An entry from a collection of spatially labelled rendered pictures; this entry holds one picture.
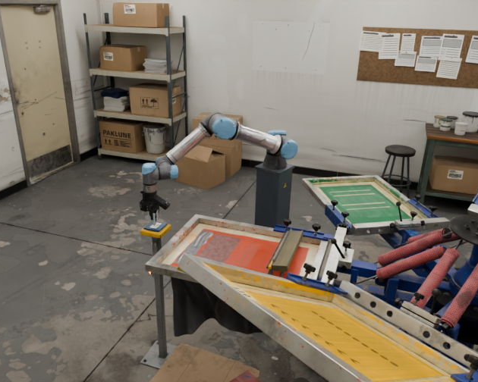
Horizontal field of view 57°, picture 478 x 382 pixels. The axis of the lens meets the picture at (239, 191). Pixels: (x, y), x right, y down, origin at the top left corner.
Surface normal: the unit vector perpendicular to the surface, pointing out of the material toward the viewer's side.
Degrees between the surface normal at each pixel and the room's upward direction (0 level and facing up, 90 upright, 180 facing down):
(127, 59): 90
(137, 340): 0
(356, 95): 90
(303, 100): 90
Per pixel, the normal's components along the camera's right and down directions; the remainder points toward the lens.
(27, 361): 0.02, -0.92
